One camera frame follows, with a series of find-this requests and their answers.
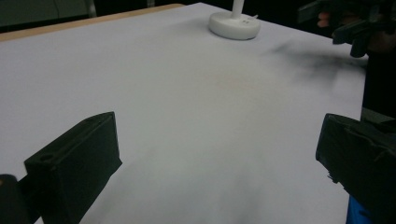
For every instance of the white round stand base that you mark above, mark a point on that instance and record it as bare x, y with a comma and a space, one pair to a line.
234, 26

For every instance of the blue object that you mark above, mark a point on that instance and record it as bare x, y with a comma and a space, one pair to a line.
358, 213

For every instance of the white table mat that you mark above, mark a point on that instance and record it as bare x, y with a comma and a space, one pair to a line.
174, 102

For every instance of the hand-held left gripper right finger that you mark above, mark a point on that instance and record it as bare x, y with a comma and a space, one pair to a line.
361, 161

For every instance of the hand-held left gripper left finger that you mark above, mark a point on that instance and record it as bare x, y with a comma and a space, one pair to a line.
77, 161

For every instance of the grey curtain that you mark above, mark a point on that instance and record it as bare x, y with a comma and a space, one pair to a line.
40, 11

